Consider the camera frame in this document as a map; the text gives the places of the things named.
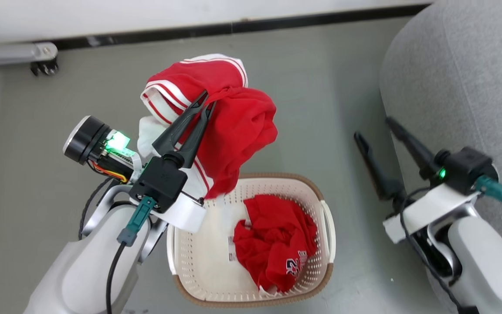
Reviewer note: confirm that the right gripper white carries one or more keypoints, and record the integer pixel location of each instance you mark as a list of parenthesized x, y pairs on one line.
[(429, 207)]

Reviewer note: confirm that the left gripper with motor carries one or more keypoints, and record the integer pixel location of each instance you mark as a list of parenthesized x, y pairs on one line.
[(86, 138)]

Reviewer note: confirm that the red white-striped sports garment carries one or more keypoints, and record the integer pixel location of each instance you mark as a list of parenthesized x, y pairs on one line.
[(242, 126)]

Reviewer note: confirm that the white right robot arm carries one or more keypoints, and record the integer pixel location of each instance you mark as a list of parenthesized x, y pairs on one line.
[(490, 270)]

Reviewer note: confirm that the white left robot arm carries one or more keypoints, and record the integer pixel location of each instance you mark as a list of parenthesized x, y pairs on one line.
[(81, 270)]

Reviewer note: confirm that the grey fabric sofa seat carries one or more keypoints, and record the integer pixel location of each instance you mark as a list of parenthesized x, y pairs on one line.
[(473, 78)]

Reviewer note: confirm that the cream perforated laundry basket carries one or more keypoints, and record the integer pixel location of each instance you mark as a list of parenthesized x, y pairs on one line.
[(207, 270)]

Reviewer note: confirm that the white barcode label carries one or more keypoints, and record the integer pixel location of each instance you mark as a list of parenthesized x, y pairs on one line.
[(232, 249)]

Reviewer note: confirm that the red jersey with number print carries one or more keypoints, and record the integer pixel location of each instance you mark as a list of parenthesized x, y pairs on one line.
[(273, 235)]

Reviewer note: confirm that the black caster wheel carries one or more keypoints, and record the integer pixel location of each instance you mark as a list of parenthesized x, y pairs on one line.
[(45, 67)]

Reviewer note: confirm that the silver metal furniture leg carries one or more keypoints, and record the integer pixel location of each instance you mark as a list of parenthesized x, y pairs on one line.
[(11, 52)]

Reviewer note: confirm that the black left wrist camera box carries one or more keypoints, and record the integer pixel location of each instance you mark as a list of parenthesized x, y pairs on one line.
[(159, 183)]

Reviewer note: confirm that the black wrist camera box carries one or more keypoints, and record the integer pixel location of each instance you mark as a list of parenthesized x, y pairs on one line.
[(159, 183), (469, 168)]

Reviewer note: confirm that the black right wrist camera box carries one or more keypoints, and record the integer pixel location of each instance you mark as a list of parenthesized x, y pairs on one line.
[(469, 168)]

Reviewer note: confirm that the black wall baseboard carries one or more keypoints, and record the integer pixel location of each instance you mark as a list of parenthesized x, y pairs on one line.
[(277, 24)]

